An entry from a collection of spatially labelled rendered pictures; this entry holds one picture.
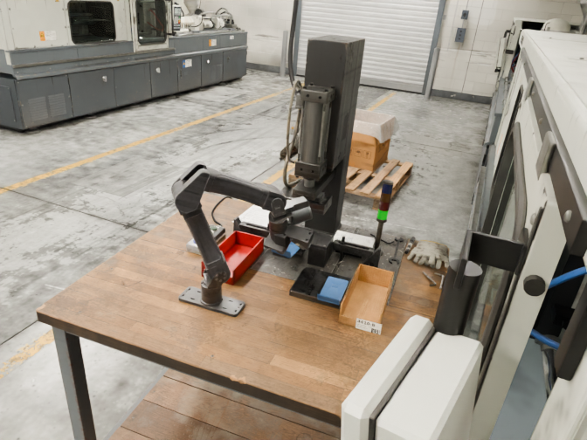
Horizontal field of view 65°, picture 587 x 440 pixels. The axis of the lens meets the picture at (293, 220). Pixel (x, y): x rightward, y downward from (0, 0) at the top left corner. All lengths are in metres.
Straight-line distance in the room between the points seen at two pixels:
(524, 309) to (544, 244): 0.08
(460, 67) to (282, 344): 9.67
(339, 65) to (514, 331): 1.11
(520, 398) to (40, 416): 1.98
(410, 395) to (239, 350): 0.88
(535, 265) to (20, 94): 6.07
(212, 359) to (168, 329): 0.18
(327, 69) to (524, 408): 1.08
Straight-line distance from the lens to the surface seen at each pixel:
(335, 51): 1.52
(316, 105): 1.47
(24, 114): 6.37
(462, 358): 0.50
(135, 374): 2.56
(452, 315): 0.52
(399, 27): 10.73
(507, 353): 0.61
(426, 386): 0.46
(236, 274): 1.52
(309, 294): 1.47
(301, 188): 1.56
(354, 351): 1.33
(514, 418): 1.20
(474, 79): 10.66
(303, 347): 1.31
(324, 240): 1.65
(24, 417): 2.51
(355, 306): 1.48
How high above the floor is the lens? 1.77
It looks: 26 degrees down
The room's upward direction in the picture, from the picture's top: 5 degrees clockwise
